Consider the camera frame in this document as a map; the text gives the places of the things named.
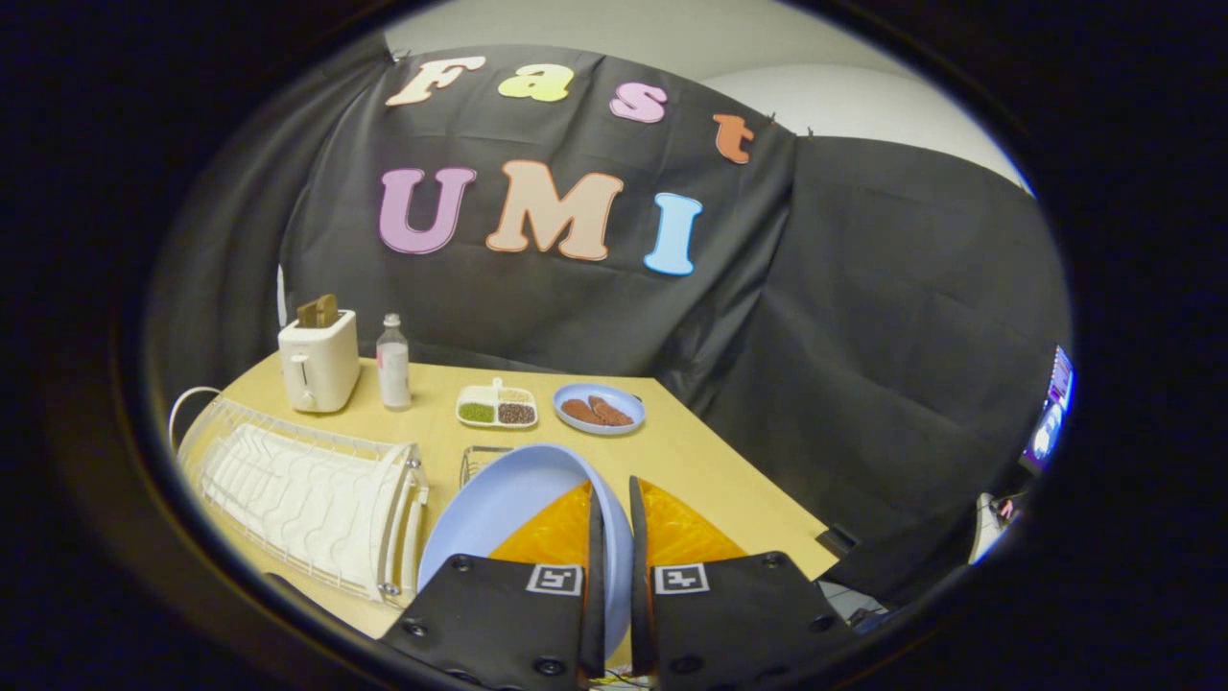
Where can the small blue plate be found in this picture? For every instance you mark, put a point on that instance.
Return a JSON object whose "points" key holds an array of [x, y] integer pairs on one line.
{"points": [[600, 408]]}

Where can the white divided dish with beans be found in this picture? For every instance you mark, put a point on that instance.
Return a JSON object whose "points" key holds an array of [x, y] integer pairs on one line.
{"points": [[497, 407]]}

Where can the clear plastic bottle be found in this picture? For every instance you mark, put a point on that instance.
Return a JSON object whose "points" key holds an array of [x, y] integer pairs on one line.
{"points": [[393, 369]]}

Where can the black backdrop cloth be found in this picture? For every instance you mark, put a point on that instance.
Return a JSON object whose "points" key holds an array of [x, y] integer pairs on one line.
{"points": [[595, 288]]}

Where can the white toaster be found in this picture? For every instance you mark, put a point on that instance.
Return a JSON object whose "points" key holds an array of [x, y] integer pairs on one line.
{"points": [[318, 365]]}

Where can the brown bread slice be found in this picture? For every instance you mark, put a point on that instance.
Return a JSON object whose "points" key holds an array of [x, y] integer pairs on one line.
{"points": [[611, 411], [579, 411]]}

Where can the light blue plate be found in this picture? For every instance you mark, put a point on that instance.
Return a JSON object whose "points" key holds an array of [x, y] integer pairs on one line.
{"points": [[499, 504]]}

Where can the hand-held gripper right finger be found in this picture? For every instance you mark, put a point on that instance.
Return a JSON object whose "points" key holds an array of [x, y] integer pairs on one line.
{"points": [[639, 585]]}

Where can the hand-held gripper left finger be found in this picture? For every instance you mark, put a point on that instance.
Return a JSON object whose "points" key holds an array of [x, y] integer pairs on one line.
{"points": [[595, 585]]}

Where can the brown toast slice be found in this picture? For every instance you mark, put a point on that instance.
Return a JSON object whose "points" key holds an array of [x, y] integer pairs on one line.
{"points": [[318, 311]]}

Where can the computer monitor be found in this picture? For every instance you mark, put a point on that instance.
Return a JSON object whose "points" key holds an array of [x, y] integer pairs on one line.
{"points": [[1050, 413]]}

